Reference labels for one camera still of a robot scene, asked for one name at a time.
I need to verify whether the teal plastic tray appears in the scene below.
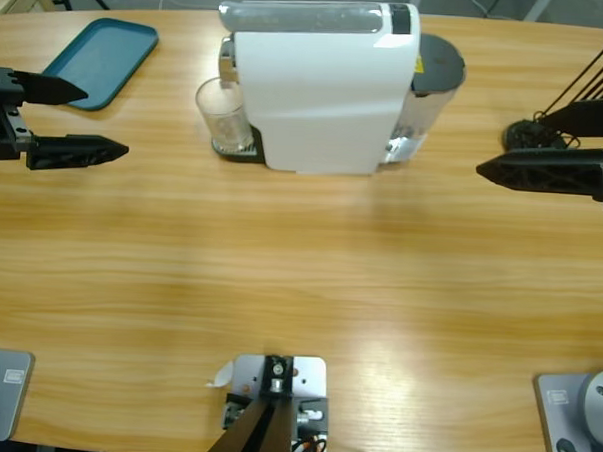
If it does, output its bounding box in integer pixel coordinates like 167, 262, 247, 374
39, 15, 161, 116

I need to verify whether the white paper tag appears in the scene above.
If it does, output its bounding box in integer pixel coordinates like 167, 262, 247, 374
204, 359, 237, 390

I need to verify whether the black capsule holder with rods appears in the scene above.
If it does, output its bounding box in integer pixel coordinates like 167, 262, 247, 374
502, 28, 603, 154

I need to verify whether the black camera post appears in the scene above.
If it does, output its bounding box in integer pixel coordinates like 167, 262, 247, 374
203, 351, 297, 452

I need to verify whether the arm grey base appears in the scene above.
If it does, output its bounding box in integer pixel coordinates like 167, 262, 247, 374
530, 364, 603, 452
0, 348, 37, 444

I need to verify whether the grey metal leg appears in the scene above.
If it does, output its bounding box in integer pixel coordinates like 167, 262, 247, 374
526, 0, 554, 23

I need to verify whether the black clamp with orange wires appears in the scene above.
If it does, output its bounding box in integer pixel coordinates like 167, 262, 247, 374
221, 392, 332, 452

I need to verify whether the white capsule coffee machine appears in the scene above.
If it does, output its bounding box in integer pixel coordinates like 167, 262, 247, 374
211, 0, 423, 181

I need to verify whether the clear glass cup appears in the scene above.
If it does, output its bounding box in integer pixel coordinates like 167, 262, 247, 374
192, 74, 260, 156

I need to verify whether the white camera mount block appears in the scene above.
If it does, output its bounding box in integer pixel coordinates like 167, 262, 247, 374
230, 352, 328, 403

